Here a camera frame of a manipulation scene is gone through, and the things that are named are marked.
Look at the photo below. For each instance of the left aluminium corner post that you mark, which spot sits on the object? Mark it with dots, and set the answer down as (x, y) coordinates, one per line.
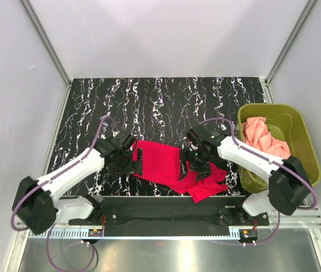
(41, 32)

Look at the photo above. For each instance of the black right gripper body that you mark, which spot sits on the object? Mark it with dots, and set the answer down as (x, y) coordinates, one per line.
(197, 159)

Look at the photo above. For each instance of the small connector board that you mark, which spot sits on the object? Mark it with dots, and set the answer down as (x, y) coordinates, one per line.
(249, 234)
(95, 232)

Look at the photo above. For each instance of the olive green plastic bin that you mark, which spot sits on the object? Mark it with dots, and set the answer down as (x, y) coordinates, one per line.
(286, 124)

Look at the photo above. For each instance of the aluminium frame rail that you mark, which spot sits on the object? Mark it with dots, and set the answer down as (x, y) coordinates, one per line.
(195, 228)

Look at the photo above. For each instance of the aluminium corner post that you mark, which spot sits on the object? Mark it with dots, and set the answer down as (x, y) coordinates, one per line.
(296, 30)
(41, 32)

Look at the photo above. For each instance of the red t shirt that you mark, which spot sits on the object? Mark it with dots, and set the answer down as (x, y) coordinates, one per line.
(161, 164)

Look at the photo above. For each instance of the pink t shirt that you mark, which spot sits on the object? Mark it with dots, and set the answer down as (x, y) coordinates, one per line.
(257, 135)

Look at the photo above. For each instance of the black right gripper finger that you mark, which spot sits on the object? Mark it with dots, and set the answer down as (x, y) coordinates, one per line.
(184, 156)
(203, 172)

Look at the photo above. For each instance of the right small connector board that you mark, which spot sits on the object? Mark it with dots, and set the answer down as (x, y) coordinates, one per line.
(249, 234)

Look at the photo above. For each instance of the left small connector board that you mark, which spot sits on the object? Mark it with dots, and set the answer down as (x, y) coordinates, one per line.
(95, 232)

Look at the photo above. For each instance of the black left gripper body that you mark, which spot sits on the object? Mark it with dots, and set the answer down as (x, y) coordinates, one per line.
(124, 166)

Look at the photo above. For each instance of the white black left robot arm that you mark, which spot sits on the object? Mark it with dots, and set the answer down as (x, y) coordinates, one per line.
(39, 203)

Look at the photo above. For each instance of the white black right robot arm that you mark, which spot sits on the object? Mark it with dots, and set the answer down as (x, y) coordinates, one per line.
(288, 184)

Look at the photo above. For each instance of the right aluminium corner post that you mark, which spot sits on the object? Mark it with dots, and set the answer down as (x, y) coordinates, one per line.
(296, 30)

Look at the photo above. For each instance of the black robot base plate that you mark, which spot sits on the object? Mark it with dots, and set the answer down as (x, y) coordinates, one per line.
(174, 207)

